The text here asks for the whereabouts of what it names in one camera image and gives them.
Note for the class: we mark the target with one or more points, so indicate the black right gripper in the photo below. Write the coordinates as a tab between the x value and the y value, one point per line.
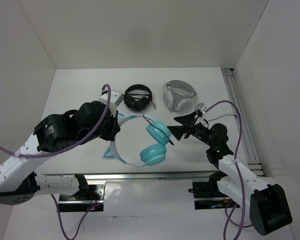
179	130

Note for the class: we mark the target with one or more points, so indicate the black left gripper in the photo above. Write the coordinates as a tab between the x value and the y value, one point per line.
114	128

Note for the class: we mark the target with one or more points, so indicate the teal cat ear headphones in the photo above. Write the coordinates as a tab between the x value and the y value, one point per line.
151	155

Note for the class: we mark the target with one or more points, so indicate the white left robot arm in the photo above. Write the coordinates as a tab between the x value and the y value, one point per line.
54	135

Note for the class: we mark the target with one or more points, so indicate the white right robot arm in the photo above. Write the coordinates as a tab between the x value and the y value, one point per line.
265	204

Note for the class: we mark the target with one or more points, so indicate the black headphones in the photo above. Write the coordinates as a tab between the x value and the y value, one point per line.
138	97

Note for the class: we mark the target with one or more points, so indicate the white gaming headset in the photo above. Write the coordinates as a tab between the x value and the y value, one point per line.
178	95

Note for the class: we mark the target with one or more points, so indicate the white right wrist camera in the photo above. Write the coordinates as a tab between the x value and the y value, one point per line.
200	109

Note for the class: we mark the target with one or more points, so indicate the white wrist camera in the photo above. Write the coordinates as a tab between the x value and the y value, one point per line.
116	97
200	109

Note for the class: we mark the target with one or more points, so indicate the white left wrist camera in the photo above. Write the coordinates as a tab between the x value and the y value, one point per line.
116	97

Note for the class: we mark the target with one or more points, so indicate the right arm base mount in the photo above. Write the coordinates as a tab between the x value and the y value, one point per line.
207	195

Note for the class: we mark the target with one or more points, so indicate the aluminium front rail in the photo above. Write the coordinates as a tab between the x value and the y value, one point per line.
149	176

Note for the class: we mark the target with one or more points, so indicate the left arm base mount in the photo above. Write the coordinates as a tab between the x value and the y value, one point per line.
89	197

